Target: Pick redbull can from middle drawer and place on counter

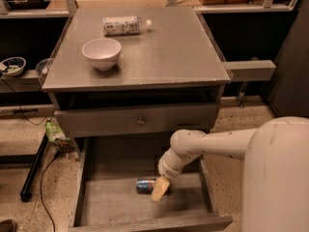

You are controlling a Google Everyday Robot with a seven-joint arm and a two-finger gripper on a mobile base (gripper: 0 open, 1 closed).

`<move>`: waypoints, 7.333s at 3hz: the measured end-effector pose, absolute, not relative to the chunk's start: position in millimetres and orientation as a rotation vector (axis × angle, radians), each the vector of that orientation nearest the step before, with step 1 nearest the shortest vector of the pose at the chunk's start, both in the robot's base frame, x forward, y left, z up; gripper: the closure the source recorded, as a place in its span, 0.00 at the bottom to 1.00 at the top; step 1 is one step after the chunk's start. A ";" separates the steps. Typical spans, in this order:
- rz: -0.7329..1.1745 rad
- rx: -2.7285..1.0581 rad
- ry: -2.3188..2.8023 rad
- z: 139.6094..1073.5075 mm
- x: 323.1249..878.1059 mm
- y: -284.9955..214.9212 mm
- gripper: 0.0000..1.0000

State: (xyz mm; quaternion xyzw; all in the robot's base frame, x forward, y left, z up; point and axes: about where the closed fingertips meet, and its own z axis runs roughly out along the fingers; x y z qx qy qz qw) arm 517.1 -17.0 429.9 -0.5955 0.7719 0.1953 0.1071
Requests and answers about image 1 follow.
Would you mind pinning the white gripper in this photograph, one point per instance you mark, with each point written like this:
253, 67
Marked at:
166, 170

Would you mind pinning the blue silver redbull can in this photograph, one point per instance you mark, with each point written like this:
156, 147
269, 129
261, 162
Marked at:
145, 185

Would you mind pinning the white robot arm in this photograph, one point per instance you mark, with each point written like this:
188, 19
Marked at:
275, 182

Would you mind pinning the open grey middle drawer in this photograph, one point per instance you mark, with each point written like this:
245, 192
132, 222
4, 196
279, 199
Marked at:
107, 196

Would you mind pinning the grey wooden drawer cabinet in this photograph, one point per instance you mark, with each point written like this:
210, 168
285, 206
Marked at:
175, 62

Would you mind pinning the closed grey top drawer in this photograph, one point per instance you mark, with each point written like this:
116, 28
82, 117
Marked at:
137, 119

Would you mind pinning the green snack bag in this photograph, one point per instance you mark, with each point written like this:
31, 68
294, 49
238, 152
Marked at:
54, 132

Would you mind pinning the white ceramic bowl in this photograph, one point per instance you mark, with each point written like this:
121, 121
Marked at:
102, 53

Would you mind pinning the grey side shelf beam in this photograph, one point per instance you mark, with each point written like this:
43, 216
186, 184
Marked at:
253, 70

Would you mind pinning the dark shoe tip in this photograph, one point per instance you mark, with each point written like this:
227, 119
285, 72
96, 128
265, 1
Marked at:
7, 225

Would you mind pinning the clear plastic water bottle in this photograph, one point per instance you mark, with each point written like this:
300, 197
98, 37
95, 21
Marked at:
125, 25

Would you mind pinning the blue patterned small bowl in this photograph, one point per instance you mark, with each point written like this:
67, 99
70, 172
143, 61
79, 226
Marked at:
13, 66

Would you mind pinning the black metal frame leg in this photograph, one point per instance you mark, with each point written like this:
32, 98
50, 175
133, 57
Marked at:
25, 194

